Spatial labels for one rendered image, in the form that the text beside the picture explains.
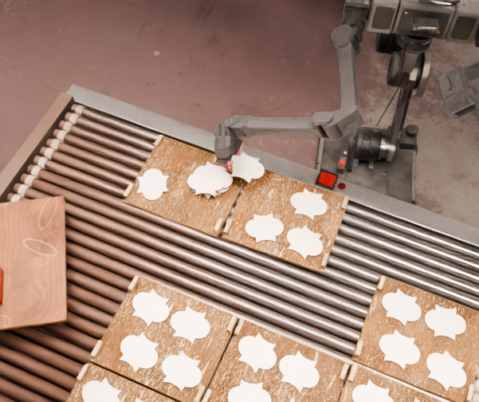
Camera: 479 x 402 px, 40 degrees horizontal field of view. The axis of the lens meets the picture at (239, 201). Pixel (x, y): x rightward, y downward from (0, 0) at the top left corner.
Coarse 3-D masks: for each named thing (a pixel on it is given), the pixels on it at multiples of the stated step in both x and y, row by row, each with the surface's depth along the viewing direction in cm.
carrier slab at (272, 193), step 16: (272, 176) 265; (256, 192) 261; (272, 192) 261; (288, 192) 261; (320, 192) 261; (240, 208) 257; (256, 208) 257; (272, 208) 257; (288, 208) 257; (336, 208) 258; (240, 224) 253; (288, 224) 254; (304, 224) 254; (320, 224) 254; (336, 224) 254; (240, 240) 250; (320, 240) 250; (288, 256) 246; (320, 256) 247; (320, 272) 244
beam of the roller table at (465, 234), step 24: (96, 96) 288; (144, 120) 282; (168, 120) 282; (192, 144) 277; (264, 168) 270; (288, 168) 270; (336, 192) 264; (360, 192) 264; (408, 216) 259; (432, 216) 259; (456, 240) 255
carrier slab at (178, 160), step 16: (160, 144) 273; (176, 144) 273; (160, 160) 268; (176, 160) 268; (192, 160) 269; (208, 160) 269; (176, 176) 264; (176, 192) 260; (192, 192) 261; (144, 208) 256; (160, 208) 257; (176, 208) 257; (192, 208) 257; (208, 208) 257; (224, 208) 257; (192, 224) 253; (208, 224) 253
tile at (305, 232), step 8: (296, 232) 251; (304, 232) 251; (312, 232) 251; (288, 240) 249; (296, 240) 249; (304, 240) 249; (312, 240) 249; (296, 248) 247; (304, 248) 247; (312, 248) 247; (320, 248) 247; (304, 256) 245; (312, 256) 246
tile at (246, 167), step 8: (232, 160) 255; (240, 160) 255; (248, 160) 255; (256, 160) 255; (240, 168) 253; (248, 168) 253; (256, 168) 254; (232, 176) 251; (240, 176) 251; (248, 176) 252; (256, 176) 252
